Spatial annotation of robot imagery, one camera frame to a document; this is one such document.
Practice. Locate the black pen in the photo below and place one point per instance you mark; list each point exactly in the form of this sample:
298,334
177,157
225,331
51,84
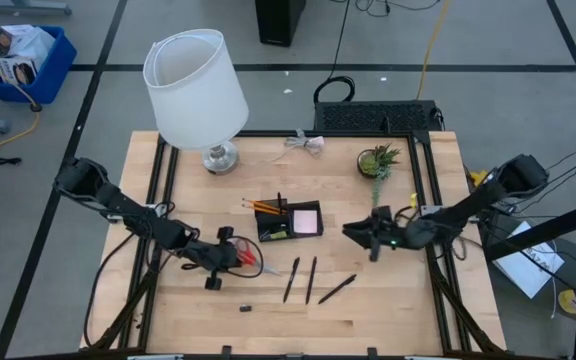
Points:
337,289
279,202
291,280
311,280

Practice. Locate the yellow-green highlighter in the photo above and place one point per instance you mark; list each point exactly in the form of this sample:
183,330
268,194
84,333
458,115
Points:
279,234

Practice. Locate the black vented computer case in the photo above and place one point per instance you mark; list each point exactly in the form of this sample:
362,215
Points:
373,116

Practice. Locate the pink sticky note pad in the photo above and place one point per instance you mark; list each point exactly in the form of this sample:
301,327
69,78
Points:
305,221

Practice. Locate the black computer tower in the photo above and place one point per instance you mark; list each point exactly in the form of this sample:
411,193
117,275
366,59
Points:
279,20

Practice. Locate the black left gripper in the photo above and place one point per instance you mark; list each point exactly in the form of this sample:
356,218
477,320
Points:
213,255

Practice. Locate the black power adapter box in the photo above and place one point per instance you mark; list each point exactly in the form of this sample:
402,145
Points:
505,210

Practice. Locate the white paper booklet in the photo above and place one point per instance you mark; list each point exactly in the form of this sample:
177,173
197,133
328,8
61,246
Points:
530,272

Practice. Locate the white printed package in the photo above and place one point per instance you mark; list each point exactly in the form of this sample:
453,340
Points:
23,42
13,70

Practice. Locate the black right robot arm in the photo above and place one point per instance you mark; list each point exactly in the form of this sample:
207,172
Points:
468,210

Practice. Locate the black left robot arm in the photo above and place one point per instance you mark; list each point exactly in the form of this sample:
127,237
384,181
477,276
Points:
118,200

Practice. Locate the blue plastic bin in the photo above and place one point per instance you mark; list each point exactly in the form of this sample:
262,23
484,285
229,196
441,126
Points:
53,75

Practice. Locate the yellow and blue round sticker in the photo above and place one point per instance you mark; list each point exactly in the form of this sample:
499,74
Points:
572,301

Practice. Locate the black mesh desk organizer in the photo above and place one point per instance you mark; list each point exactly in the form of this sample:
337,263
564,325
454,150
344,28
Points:
288,239

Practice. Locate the black metal table frame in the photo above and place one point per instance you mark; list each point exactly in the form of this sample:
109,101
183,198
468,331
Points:
348,134

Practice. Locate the yellow plug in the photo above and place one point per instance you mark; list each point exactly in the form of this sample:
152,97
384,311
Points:
478,177

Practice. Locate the white shade silver table lamp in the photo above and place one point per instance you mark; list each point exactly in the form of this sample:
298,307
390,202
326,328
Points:
193,85

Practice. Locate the potted succulent plant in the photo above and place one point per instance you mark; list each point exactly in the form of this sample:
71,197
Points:
370,162

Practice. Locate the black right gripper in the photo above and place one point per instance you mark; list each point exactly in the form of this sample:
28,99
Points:
398,235

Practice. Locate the black diagonal beam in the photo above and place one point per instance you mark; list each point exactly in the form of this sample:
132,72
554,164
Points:
548,231

